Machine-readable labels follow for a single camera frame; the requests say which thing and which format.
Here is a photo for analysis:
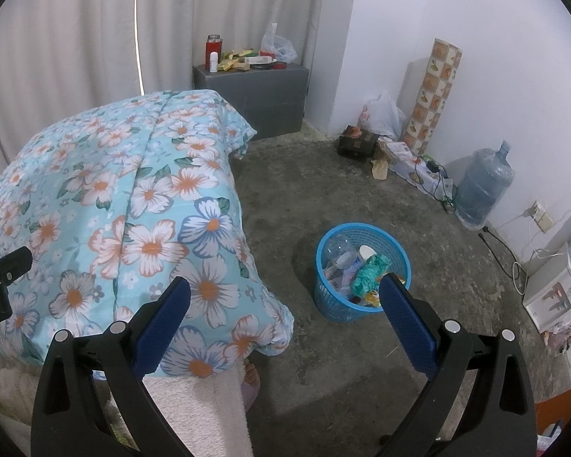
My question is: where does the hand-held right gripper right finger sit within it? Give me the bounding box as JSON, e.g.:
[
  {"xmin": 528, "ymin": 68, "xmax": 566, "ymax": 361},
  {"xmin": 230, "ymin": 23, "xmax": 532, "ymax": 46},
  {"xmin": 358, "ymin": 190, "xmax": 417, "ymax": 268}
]
[{"xmin": 376, "ymin": 273, "xmax": 538, "ymax": 457}]

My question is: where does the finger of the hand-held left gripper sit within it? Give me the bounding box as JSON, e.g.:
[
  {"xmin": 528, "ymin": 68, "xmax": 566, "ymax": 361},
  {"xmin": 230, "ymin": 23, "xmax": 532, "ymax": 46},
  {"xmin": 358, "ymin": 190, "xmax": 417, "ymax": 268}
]
[{"xmin": 0, "ymin": 246, "xmax": 33, "ymax": 283}]

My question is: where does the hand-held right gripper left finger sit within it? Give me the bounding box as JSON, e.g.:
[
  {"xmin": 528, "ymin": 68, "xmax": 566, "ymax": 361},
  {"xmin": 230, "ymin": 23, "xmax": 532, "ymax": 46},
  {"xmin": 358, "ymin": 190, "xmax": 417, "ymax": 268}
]
[{"xmin": 31, "ymin": 276, "xmax": 192, "ymax": 457}]

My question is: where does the blue plastic basket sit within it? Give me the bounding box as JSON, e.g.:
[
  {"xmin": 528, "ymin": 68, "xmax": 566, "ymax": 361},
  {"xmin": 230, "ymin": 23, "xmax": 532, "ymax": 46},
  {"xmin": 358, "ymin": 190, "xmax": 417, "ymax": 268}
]
[{"xmin": 314, "ymin": 222, "xmax": 412, "ymax": 323}]

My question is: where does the yellow snack packet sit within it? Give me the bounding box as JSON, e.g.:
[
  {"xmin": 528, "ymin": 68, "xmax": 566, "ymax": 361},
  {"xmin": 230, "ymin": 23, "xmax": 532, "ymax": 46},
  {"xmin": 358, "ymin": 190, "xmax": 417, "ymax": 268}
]
[{"xmin": 362, "ymin": 273, "xmax": 408, "ymax": 307}]

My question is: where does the green snack packet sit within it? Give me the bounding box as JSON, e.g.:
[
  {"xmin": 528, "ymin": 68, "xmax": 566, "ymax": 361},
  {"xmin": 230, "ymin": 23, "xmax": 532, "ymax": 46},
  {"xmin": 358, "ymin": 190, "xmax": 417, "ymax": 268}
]
[{"xmin": 351, "ymin": 254, "xmax": 392, "ymax": 296}]

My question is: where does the white pink printed wrapper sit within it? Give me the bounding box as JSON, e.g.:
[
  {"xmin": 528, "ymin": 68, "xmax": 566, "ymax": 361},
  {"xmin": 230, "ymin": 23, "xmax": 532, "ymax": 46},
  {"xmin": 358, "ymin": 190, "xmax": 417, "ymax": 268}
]
[{"xmin": 326, "ymin": 267, "xmax": 358, "ymax": 296}]

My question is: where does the person's foot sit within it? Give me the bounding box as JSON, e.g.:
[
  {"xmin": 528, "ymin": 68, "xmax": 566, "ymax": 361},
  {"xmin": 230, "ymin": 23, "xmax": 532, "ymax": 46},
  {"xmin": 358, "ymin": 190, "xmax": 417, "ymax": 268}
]
[{"xmin": 242, "ymin": 361, "xmax": 263, "ymax": 411}]

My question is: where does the floral blue blanket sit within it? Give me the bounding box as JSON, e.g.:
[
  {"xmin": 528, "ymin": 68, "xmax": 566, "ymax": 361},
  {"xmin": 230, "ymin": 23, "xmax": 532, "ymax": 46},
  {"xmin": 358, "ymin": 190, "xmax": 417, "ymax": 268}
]
[{"xmin": 0, "ymin": 89, "xmax": 295, "ymax": 380}]

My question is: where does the white water dispenser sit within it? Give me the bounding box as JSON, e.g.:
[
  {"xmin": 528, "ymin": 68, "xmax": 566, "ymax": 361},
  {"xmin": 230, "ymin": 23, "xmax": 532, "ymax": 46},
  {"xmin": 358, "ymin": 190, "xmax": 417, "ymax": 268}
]
[{"xmin": 522, "ymin": 252, "xmax": 571, "ymax": 332}]

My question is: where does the printed plastic packet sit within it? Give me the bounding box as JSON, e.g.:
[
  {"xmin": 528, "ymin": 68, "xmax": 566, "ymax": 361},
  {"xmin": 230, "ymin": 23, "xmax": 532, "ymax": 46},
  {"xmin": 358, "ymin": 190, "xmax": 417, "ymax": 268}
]
[{"xmin": 545, "ymin": 319, "xmax": 571, "ymax": 356}]

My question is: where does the empty blue water jug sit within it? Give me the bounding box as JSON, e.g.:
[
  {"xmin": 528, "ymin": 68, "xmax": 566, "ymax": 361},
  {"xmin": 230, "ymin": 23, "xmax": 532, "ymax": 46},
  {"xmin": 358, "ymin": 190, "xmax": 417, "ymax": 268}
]
[{"xmin": 454, "ymin": 140, "xmax": 515, "ymax": 230}]

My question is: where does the orange cardboard sheet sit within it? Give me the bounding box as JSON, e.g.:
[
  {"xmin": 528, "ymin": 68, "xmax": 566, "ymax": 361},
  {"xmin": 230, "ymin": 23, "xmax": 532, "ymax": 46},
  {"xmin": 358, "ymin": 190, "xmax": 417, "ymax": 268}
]
[{"xmin": 535, "ymin": 381, "xmax": 571, "ymax": 439}]

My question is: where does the dark brown box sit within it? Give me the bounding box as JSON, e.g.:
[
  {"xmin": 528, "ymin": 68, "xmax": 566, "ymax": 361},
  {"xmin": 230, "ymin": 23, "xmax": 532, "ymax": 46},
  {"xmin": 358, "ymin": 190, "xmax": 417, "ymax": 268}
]
[{"xmin": 339, "ymin": 125, "xmax": 380, "ymax": 159}]

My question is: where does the white plastic shopping bag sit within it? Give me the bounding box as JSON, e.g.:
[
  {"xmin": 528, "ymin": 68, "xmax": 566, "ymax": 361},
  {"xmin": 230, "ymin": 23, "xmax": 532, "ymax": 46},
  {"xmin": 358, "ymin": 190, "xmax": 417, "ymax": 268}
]
[{"xmin": 359, "ymin": 90, "xmax": 408, "ymax": 140}]

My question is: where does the tile patterned roll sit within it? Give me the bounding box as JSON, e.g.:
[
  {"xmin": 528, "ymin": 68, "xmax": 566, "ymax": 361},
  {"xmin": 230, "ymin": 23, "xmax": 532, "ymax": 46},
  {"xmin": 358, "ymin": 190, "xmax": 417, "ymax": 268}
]
[{"xmin": 402, "ymin": 38, "xmax": 463, "ymax": 156}]

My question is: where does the white pleated curtain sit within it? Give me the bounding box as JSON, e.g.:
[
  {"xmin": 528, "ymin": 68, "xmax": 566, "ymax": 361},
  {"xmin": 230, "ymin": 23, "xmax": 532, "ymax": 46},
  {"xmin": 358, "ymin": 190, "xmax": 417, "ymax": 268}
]
[{"xmin": 0, "ymin": 0, "xmax": 329, "ymax": 191}]

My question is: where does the grey cabinet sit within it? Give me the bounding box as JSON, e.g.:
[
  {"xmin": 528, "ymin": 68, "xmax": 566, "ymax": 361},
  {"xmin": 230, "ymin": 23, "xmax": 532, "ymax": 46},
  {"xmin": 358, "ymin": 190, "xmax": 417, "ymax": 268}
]
[{"xmin": 193, "ymin": 62, "xmax": 310, "ymax": 142}]

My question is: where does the pile of yellow snack packets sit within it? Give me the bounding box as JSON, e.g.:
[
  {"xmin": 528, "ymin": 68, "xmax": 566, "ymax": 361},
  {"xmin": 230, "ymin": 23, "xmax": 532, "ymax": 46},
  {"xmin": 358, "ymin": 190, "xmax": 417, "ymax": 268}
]
[{"xmin": 219, "ymin": 49, "xmax": 256, "ymax": 72}]

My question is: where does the red flask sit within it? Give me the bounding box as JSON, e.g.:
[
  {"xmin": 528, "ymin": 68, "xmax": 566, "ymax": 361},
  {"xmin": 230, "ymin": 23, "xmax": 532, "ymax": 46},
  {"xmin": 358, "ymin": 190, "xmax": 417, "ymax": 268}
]
[{"xmin": 206, "ymin": 34, "xmax": 222, "ymax": 72}]

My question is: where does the clear plastic bag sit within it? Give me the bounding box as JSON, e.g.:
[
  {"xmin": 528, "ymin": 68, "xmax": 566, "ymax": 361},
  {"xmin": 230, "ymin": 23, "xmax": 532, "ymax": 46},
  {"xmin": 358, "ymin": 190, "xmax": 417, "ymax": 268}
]
[{"xmin": 261, "ymin": 23, "xmax": 298, "ymax": 63}]

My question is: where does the black floor cable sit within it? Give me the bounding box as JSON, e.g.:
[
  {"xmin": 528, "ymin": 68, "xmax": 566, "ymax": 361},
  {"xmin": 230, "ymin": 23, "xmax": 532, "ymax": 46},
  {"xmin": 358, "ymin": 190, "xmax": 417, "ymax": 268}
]
[{"xmin": 478, "ymin": 230, "xmax": 527, "ymax": 292}]

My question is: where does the white cable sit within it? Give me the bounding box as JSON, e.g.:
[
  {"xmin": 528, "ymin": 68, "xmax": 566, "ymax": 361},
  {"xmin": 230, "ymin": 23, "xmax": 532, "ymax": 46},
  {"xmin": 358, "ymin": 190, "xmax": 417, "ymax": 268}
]
[{"xmin": 510, "ymin": 218, "xmax": 571, "ymax": 296}]

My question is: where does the white wall socket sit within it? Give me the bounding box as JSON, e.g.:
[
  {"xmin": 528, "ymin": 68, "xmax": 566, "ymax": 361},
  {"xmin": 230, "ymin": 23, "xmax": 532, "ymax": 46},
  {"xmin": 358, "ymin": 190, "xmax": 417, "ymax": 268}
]
[{"xmin": 526, "ymin": 201, "xmax": 555, "ymax": 234}]

